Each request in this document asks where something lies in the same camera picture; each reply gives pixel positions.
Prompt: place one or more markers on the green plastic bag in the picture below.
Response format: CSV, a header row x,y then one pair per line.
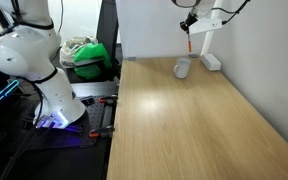
x,y
92,60

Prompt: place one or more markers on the black upright panel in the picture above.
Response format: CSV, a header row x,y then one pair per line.
x,y
107,33

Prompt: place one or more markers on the grey partition bracket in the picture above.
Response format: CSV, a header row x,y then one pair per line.
x,y
131,58
193,55

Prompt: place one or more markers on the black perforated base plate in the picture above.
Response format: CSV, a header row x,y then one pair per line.
x,y
90,116

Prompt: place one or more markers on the white plastic bag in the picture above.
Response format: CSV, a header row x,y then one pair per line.
x,y
69,50

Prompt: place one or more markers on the white partition panel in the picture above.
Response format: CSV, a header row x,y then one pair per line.
x,y
150,30

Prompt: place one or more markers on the black box with cyan lights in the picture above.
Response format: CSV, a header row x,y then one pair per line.
x,y
0,95

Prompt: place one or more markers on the black orange bar clamp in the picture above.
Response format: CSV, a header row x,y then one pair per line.
x,y
108,99
101,132

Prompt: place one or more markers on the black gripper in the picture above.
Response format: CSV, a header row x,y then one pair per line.
x,y
191,19

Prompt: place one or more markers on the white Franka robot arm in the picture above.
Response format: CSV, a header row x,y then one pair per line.
x,y
24,53

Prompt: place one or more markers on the white ceramic mug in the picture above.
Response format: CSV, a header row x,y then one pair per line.
x,y
182,68

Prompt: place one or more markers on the white power strip box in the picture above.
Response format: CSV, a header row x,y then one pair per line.
x,y
211,62

